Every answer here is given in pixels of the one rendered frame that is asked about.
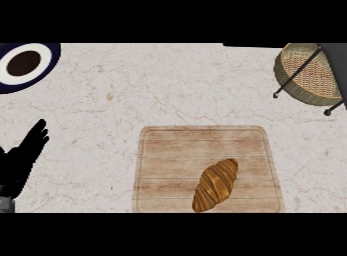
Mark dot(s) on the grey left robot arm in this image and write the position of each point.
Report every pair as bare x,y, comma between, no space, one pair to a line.
1,204

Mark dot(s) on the pale wooden cutting board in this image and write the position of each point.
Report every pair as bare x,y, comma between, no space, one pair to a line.
180,150

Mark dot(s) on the brown striped croissant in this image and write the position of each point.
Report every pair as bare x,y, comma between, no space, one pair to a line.
214,185

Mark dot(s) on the navy and white can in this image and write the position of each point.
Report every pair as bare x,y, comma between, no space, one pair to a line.
18,66

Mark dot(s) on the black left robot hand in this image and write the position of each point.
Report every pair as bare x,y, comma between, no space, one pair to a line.
13,163

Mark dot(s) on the wicker tiered basket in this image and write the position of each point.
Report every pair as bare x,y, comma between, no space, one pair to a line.
310,75

